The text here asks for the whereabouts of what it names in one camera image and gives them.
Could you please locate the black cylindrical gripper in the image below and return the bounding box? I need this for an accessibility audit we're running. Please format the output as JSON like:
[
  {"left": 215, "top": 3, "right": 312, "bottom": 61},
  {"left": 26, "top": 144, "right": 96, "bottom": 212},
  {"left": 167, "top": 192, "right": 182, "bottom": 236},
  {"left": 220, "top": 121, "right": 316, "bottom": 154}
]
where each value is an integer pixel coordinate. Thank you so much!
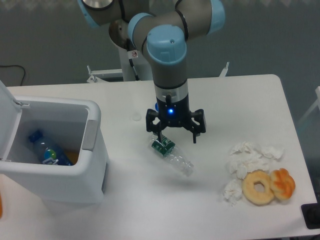
[{"left": 145, "top": 95, "right": 207, "bottom": 144}]

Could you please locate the clear bottle green label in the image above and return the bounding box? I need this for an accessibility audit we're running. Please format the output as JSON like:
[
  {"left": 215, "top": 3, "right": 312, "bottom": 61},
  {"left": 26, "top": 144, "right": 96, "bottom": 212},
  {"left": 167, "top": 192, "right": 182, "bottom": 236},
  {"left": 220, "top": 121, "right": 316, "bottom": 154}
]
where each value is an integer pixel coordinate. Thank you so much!
[{"left": 148, "top": 133, "right": 194, "bottom": 177}]

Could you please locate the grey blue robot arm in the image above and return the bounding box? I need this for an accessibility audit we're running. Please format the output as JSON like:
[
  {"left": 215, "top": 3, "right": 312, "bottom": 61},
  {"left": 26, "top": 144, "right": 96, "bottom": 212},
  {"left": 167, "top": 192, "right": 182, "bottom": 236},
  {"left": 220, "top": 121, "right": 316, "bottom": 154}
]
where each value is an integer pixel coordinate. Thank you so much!
[{"left": 78, "top": 0, "right": 226, "bottom": 140}]

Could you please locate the white bottle cap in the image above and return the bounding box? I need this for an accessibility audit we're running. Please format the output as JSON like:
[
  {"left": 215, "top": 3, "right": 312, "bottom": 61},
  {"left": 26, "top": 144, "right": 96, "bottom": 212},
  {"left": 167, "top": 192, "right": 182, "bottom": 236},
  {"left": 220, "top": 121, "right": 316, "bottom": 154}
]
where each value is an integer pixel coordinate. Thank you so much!
[{"left": 132, "top": 112, "right": 142, "bottom": 122}]

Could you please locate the blue bottle in bin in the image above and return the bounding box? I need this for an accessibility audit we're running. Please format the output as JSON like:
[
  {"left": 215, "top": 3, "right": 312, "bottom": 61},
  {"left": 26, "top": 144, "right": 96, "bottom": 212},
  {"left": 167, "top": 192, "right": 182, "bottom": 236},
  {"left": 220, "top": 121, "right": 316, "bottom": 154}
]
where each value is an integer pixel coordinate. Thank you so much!
[{"left": 28, "top": 130, "right": 73, "bottom": 166}]

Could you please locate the large crumpled white tissue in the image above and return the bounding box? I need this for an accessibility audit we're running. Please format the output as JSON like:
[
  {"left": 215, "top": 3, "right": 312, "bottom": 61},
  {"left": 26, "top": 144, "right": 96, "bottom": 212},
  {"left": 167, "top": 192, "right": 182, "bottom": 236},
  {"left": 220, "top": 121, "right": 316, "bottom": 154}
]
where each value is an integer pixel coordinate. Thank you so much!
[{"left": 226, "top": 141, "right": 285, "bottom": 180}]

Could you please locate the small crumpled white tissue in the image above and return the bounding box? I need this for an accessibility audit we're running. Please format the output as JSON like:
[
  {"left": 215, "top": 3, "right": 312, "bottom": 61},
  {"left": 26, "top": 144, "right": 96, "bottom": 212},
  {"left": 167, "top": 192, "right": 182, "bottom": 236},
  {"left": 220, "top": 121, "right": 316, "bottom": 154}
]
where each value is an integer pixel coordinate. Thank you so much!
[{"left": 223, "top": 179, "right": 243, "bottom": 206}]

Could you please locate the white open trash bin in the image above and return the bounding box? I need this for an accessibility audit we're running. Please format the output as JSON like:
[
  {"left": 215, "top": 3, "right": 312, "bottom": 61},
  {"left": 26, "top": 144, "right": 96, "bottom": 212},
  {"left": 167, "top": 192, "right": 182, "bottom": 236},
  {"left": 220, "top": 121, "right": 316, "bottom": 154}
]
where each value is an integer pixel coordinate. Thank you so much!
[{"left": 0, "top": 85, "right": 109, "bottom": 204}]

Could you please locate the orange item in bin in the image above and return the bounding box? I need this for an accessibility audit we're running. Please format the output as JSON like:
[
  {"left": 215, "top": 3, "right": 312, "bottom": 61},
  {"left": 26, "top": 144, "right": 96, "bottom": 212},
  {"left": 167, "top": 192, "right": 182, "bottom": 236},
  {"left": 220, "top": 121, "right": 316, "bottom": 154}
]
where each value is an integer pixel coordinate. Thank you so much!
[{"left": 64, "top": 150, "right": 79, "bottom": 165}]

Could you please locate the orange glazed twisted bun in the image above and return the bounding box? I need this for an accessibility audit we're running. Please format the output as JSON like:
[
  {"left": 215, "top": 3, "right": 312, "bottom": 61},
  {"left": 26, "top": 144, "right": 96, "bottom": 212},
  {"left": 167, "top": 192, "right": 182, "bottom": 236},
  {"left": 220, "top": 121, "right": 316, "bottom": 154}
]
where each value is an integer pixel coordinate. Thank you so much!
[{"left": 269, "top": 168, "right": 296, "bottom": 201}]

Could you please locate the black device at edge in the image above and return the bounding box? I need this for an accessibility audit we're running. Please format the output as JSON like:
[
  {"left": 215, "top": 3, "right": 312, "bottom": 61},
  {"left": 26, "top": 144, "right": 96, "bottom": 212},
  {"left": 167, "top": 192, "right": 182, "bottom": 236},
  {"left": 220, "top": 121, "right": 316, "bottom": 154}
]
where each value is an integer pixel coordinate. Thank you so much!
[{"left": 301, "top": 203, "right": 320, "bottom": 230}]

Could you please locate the orange object at left edge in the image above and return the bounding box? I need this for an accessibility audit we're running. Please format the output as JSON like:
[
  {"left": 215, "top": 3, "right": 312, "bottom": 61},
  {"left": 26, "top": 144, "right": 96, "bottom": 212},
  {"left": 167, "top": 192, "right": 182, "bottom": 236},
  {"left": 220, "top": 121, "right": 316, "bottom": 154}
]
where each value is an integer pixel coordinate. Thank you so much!
[{"left": 0, "top": 194, "right": 3, "bottom": 219}]

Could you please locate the black cable on pedestal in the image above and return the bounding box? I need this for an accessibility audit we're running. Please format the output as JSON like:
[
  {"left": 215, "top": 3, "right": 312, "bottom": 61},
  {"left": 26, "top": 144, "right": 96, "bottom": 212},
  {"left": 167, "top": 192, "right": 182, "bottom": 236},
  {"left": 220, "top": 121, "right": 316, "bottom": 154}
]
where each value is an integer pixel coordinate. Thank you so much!
[{"left": 126, "top": 38, "right": 141, "bottom": 81}]

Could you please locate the plain ring donut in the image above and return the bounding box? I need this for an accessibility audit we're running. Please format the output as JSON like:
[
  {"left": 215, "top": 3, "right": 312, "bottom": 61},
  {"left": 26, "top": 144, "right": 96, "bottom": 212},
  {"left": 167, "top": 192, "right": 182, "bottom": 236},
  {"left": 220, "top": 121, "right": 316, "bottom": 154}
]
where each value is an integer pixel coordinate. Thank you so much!
[{"left": 241, "top": 170, "right": 275, "bottom": 205}]

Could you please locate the white frame at right edge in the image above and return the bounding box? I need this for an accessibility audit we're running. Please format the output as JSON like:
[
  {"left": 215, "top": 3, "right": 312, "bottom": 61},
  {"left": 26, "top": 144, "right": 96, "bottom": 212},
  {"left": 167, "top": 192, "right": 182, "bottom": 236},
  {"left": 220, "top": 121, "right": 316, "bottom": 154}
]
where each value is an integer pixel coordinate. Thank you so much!
[{"left": 297, "top": 86, "right": 320, "bottom": 132}]

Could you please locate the black cable on floor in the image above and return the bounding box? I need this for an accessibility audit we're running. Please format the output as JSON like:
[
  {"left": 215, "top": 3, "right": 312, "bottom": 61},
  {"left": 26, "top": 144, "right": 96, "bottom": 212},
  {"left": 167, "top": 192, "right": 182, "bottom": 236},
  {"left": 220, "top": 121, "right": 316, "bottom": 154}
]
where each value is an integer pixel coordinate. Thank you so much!
[{"left": 0, "top": 64, "right": 27, "bottom": 86}]

